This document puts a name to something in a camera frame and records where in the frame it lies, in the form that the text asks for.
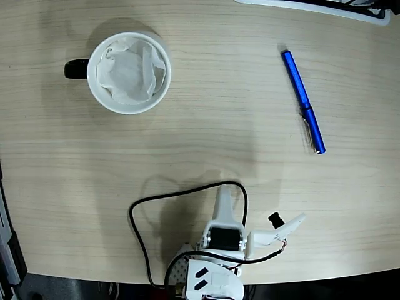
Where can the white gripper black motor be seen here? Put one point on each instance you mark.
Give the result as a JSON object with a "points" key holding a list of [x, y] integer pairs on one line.
{"points": [[223, 238]]}

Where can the blue pen with metal clip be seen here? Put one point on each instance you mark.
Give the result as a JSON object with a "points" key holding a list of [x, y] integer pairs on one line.
{"points": [[297, 81]]}

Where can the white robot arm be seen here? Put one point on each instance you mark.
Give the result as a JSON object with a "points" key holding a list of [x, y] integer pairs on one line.
{"points": [[218, 281]]}

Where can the crumpled white tissue paper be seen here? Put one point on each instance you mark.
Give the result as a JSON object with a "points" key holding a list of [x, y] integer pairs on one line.
{"points": [[128, 75]]}

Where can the white framed flat device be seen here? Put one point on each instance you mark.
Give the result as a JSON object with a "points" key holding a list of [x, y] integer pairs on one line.
{"points": [[383, 18]]}

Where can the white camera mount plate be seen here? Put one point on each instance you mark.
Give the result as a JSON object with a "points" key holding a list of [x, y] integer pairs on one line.
{"points": [[265, 239]]}

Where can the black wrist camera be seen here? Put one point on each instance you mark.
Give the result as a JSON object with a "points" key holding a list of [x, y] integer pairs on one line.
{"points": [[276, 220]]}

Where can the white perforated base plate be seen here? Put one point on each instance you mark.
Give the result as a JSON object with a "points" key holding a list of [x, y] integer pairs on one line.
{"points": [[179, 268]]}

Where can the grey metal rail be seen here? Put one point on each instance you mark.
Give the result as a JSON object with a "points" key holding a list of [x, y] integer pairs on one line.
{"points": [[7, 250]]}

